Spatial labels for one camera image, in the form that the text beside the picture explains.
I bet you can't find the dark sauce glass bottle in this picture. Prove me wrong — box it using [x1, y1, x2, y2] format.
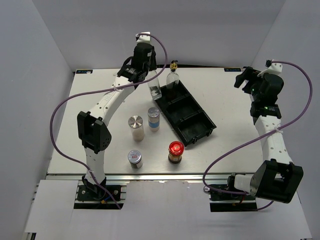
[166, 60, 180, 100]

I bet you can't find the silver-lid dark spice jar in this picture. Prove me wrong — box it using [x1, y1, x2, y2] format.
[127, 150, 143, 169]

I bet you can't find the clear glass oil bottle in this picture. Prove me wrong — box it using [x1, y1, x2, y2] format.
[146, 70, 162, 101]

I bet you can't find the silver-lid white powder jar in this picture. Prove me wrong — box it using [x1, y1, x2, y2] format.
[128, 115, 145, 142]

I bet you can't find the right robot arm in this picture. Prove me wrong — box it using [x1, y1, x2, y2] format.
[225, 62, 304, 204]

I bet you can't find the left blue table sticker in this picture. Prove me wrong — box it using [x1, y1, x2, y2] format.
[75, 69, 93, 74]

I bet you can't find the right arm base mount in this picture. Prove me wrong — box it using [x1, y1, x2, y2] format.
[203, 174, 258, 213]

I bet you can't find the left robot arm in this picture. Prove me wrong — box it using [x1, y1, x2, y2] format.
[77, 42, 157, 200]

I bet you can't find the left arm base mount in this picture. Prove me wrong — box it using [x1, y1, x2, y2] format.
[73, 176, 127, 210]

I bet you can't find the black three-compartment tray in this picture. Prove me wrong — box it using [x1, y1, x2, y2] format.
[155, 81, 217, 147]

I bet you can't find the red-lid brown sauce jar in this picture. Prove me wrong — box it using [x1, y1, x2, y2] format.
[168, 141, 185, 164]

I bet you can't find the blue-label spice shaker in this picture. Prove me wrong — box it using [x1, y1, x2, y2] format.
[147, 107, 160, 132]

